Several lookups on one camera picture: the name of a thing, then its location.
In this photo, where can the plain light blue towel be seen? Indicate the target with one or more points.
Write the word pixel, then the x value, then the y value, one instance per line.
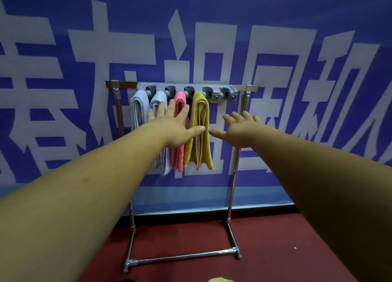
pixel 163 165

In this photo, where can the person's left forearm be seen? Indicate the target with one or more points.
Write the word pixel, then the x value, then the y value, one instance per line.
pixel 76 208

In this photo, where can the person's right hand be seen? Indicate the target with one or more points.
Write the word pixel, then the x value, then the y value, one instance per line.
pixel 242 131

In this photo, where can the pale green towel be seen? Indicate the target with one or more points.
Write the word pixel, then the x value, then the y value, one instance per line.
pixel 220 280

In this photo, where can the blue banner with white characters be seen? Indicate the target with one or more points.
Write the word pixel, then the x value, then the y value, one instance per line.
pixel 275 6

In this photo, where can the person's left hand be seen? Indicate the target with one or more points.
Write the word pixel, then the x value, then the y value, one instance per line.
pixel 174 131

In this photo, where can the person's right forearm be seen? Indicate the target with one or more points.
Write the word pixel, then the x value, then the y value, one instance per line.
pixel 337 199

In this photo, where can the striped light blue towel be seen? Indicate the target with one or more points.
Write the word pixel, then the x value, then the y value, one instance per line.
pixel 139 110

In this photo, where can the grey plastic clip strip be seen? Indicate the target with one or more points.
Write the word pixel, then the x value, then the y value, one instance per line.
pixel 159 86

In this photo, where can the pink towel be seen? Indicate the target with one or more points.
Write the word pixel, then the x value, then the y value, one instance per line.
pixel 180 98

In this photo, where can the metal towel rack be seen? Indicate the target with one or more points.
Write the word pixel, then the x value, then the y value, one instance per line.
pixel 122 84

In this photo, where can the yellow towel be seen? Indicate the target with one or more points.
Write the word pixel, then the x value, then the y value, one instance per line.
pixel 200 116

